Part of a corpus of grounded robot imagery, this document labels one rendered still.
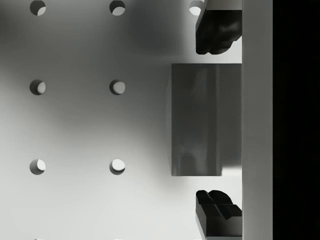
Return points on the grey cube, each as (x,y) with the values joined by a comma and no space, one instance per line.
(200,120)

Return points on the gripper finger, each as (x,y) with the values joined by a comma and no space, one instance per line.
(217,220)
(215,30)

